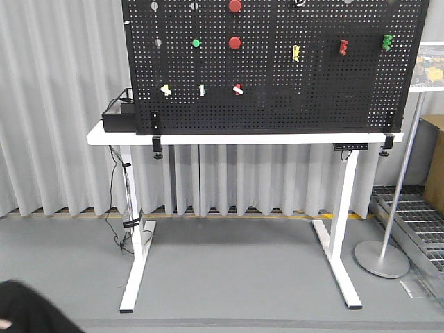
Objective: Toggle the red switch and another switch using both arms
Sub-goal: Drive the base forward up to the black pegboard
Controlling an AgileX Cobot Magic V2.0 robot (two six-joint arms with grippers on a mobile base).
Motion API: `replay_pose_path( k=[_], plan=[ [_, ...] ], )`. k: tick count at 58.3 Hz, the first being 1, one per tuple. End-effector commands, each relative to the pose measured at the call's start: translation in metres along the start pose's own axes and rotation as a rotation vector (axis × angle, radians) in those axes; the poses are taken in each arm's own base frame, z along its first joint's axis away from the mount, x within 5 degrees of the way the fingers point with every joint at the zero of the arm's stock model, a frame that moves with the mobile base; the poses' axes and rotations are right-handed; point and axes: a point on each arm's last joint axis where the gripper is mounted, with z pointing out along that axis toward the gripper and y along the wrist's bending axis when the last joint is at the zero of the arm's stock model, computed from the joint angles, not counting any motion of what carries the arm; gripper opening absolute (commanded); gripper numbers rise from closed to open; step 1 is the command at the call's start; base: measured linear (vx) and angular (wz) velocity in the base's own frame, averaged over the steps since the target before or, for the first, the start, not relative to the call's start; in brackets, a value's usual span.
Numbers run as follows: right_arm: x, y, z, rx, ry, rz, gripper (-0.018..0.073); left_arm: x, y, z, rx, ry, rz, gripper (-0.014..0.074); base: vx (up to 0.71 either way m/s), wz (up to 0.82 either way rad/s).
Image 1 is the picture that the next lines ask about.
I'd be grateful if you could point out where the white standing desk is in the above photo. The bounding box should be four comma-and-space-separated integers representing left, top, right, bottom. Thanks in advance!
86, 121, 404, 313

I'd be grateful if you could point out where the black perforated pegboard panel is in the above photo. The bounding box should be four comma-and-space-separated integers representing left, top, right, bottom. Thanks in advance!
121, 1, 429, 135

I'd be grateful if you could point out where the green handle on pegboard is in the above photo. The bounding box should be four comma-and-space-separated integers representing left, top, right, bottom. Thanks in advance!
382, 34, 393, 51

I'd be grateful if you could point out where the red mushroom push button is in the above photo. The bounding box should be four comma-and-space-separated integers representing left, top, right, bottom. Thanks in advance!
228, 36, 242, 50
228, 0, 242, 13

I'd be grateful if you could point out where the metal floor grating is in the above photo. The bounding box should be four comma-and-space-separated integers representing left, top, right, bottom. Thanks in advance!
389, 186, 443, 304

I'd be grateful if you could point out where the red handle on pegboard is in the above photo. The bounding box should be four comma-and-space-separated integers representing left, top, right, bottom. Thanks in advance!
339, 39, 349, 56

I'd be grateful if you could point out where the black power cable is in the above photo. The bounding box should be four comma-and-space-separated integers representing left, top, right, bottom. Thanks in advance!
103, 97, 156, 256

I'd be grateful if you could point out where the desk height control panel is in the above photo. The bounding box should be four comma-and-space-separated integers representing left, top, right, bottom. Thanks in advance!
333, 143, 369, 152

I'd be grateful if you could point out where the yellow handle on pegboard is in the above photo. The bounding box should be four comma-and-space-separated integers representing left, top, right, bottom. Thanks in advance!
292, 44, 300, 62

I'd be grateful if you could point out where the upper red mushroom push button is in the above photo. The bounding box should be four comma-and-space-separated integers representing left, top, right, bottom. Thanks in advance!
228, 0, 242, 13

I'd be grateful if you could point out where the yellow rotary selector switch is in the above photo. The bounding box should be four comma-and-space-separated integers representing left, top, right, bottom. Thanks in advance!
160, 84, 172, 96

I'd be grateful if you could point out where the cardboard box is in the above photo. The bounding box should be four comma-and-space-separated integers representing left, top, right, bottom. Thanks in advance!
422, 114, 443, 213

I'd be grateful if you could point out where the right black pegboard clamp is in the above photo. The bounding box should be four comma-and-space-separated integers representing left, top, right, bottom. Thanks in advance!
379, 110, 395, 157

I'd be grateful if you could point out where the grey round-base sign stand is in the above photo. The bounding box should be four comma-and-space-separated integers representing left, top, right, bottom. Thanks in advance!
354, 92, 427, 279

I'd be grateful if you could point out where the black box on desk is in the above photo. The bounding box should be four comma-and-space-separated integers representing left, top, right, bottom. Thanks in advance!
101, 87, 136, 133

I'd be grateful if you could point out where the black pegboard clamp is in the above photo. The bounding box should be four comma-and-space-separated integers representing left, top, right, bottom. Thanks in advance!
379, 110, 395, 157
151, 111, 163, 160

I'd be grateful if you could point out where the red rotary selector switch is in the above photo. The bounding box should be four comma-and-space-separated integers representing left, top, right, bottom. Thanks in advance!
232, 83, 244, 96

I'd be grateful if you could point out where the left black pegboard clamp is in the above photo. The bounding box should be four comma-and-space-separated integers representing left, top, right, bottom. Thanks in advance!
151, 111, 163, 160

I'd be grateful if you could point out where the grey curtain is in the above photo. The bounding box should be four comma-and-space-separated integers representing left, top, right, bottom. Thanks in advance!
0, 0, 382, 219

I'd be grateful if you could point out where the lower red mushroom push button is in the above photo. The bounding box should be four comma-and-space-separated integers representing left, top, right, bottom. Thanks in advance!
228, 36, 242, 50

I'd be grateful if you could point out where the black sleeve of person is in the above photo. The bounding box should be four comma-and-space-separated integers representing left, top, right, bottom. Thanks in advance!
1, 280, 83, 332

